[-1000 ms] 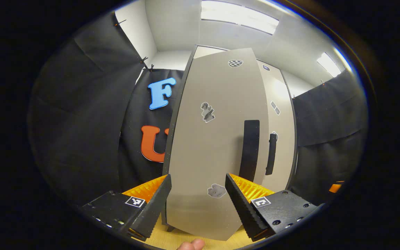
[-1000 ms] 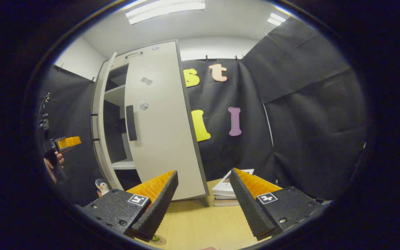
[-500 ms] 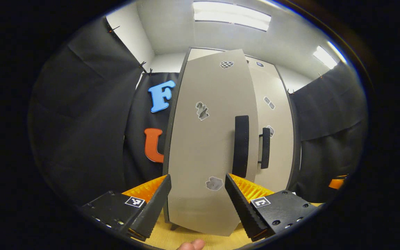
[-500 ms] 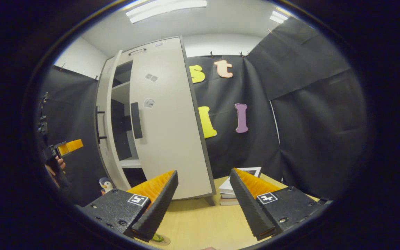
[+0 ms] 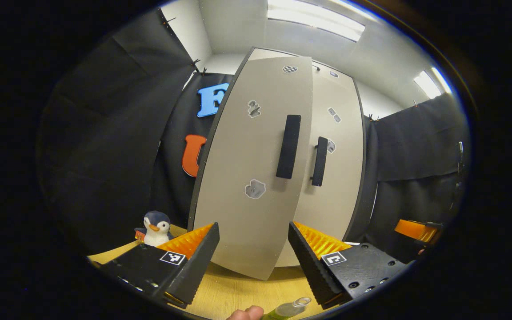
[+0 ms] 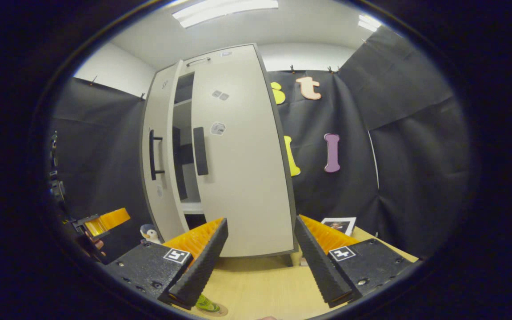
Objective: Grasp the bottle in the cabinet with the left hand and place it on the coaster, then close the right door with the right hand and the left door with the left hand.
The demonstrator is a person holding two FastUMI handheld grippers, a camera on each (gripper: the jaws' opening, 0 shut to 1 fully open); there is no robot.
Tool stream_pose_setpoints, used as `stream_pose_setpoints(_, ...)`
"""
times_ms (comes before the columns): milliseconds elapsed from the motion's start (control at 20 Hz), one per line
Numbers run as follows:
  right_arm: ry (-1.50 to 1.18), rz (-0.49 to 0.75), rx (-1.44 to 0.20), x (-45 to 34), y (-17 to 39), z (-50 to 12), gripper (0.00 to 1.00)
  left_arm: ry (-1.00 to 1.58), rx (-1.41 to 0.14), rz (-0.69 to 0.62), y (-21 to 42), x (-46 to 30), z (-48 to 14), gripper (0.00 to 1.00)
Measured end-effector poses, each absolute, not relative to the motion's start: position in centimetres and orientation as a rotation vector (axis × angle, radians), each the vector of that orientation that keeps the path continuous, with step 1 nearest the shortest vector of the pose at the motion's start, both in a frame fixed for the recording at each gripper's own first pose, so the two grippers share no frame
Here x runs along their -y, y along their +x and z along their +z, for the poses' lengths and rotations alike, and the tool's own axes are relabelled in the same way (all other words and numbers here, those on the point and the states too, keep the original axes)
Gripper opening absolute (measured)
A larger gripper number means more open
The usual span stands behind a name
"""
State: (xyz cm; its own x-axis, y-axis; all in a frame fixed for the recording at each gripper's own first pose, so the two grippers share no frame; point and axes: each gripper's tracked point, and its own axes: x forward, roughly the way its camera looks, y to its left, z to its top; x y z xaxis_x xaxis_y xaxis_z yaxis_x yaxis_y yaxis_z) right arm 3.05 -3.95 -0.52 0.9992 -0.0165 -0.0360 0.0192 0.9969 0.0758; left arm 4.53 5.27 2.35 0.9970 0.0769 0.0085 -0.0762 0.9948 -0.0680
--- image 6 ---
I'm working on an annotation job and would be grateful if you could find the black door handle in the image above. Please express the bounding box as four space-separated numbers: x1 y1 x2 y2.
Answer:
149 129 166 181

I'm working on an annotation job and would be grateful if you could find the penguin plush toy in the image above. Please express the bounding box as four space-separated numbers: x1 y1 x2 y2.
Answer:
140 224 162 245

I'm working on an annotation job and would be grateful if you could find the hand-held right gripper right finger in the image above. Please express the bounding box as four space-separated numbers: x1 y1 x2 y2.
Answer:
294 215 421 308

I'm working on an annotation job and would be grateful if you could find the long ceiling light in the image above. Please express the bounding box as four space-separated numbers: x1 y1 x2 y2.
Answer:
172 0 279 28

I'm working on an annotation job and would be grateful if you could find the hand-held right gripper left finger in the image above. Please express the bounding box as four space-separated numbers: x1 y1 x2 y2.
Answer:
105 218 230 310

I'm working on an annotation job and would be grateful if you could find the small ceiling light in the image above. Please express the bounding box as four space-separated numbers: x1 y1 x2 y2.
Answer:
357 14 382 32

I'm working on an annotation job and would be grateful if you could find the grey cabinet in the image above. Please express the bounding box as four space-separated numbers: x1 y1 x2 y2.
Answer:
140 42 301 267

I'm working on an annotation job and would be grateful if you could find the grey cabinet door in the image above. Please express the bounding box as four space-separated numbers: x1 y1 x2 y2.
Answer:
191 69 296 258
140 60 186 243

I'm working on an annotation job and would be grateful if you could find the black backdrop cloth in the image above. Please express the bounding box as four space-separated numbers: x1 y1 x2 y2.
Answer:
47 24 472 263

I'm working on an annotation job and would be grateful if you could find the paperback book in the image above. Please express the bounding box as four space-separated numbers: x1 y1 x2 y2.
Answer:
321 217 357 236

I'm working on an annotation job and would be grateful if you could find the green label bottle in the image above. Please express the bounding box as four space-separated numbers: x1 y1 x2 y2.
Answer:
195 293 222 313

